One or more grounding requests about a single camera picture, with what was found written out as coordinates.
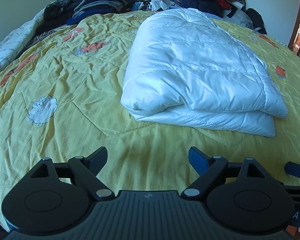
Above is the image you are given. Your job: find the black lace cloth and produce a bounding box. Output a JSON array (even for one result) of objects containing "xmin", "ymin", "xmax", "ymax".
[{"xmin": 43, "ymin": 0, "xmax": 76, "ymax": 18}]

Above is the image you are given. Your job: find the white printed quilt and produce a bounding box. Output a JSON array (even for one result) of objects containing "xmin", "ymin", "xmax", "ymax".
[{"xmin": 0, "ymin": 12, "xmax": 48, "ymax": 67}]

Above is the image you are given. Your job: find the yellow cartoon print quilt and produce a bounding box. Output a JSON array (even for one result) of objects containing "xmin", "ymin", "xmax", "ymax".
[{"xmin": 0, "ymin": 10, "xmax": 300, "ymax": 233}]

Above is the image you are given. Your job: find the zebra striped cloth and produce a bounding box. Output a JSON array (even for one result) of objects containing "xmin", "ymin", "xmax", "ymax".
[{"xmin": 27, "ymin": 27, "xmax": 58, "ymax": 47}]

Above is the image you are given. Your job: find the grey plastic bag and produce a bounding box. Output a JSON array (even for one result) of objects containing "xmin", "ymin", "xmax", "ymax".
[{"xmin": 229, "ymin": 9, "xmax": 253, "ymax": 28}]

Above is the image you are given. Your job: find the blue knitted cloth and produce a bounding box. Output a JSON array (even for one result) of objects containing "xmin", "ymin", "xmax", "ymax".
[{"xmin": 169, "ymin": 4, "xmax": 219, "ymax": 22}]

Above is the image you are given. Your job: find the white down jacket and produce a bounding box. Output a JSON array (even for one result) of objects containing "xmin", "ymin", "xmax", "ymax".
[{"xmin": 120, "ymin": 7, "xmax": 289, "ymax": 139}]

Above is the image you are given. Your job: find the clear plastic bag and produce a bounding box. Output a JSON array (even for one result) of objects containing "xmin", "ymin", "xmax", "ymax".
[{"xmin": 133, "ymin": 0, "xmax": 170, "ymax": 12}]

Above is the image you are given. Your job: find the pile of dark folded clothes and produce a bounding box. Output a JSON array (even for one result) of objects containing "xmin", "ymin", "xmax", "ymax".
[{"xmin": 66, "ymin": 0, "xmax": 128, "ymax": 27}]

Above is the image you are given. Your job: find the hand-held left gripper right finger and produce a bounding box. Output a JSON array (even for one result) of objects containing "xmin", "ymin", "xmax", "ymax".
[{"xmin": 181, "ymin": 146, "xmax": 265, "ymax": 201}]

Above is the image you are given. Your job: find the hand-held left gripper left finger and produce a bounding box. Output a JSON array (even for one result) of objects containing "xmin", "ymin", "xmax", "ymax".
[{"xmin": 31, "ymin": 146, "xmax": 115, "ymax": 201}]

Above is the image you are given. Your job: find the navy padded jacket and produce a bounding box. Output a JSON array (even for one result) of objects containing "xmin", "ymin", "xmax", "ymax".
[{"xmin": 177, "ymin": 0, "xmax": 223, "ymax": 18}]

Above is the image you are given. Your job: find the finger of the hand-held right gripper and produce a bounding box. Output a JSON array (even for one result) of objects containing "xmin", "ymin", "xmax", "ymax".
[{"xmin": 284, "ymin": 162, "xmax": 300, "ymax": 181}]

